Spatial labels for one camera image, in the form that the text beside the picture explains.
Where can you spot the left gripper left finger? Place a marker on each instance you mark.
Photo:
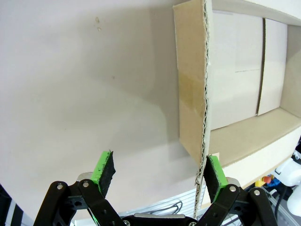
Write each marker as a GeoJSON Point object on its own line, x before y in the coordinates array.
{"type": "Point", "coordinates": [103, 171]}

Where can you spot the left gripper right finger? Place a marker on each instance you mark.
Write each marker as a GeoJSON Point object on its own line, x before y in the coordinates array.
{"type": "Point", "coordinates": [215, 174]}

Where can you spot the black white striped object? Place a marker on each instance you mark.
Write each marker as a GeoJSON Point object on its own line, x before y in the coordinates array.
{"type": "Point", "coordinates": [9, 209]}

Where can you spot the white plastic device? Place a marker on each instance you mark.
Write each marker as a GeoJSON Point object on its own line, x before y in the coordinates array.
{"type": "Point", "coordinates": [290, 171]}

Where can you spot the brown cardboard shipping box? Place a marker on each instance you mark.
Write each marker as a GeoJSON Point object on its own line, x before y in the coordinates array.
{"type": "Point", "coordinates": [235, 70]}

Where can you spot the yellow red emergency stop button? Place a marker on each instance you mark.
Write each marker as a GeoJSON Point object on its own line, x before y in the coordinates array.
{"type": "Point", "coordinates": [261, 182]}

